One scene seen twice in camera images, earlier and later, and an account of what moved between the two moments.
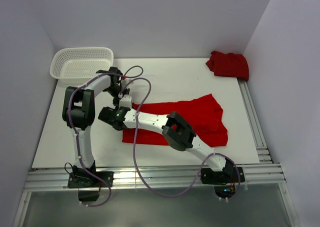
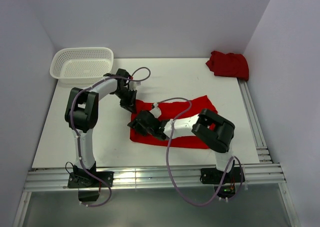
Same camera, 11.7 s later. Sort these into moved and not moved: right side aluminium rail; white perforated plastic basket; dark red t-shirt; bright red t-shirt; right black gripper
Moved: right black gripper; bright red t-shirt
Not moved: white perforated plastic basket; dark red t-shirt; right side aluminium rail
